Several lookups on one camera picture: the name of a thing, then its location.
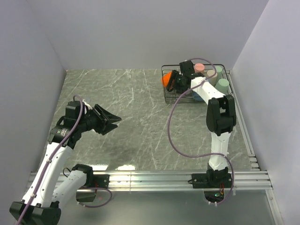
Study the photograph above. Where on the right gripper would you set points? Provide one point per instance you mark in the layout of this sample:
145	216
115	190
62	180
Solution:
175	75

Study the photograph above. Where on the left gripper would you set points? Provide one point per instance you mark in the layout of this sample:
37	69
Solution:
103	127

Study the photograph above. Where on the orange glass mug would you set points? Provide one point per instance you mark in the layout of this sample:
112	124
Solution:
167	80

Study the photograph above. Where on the salmon pink plastic cup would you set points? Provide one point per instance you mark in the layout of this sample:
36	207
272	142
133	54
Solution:
199	68

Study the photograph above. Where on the blue plastic cup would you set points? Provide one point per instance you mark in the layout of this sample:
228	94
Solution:
196	97

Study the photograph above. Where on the beige plastic cup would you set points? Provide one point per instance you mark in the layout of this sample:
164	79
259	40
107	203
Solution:
212	76

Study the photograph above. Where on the small light green cup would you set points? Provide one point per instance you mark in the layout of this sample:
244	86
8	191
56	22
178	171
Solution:
219	70

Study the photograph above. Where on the tall green plastic cup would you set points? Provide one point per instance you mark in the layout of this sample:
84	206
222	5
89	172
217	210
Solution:
222	86

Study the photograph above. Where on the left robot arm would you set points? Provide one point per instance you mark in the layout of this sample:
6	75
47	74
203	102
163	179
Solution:
43	202

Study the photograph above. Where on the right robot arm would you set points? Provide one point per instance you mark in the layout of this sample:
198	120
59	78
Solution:
220	121

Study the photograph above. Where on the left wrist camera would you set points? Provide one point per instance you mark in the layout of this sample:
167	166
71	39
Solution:
87	103

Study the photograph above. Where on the black wire dish rack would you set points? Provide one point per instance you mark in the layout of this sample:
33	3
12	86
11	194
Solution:
172	96

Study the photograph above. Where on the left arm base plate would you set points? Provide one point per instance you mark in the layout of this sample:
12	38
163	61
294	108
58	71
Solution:
96	192

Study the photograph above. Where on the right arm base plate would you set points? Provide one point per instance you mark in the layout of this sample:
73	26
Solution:
213	185

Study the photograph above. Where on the aluminium mounting rail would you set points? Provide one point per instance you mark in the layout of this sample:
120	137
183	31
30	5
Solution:
177	180

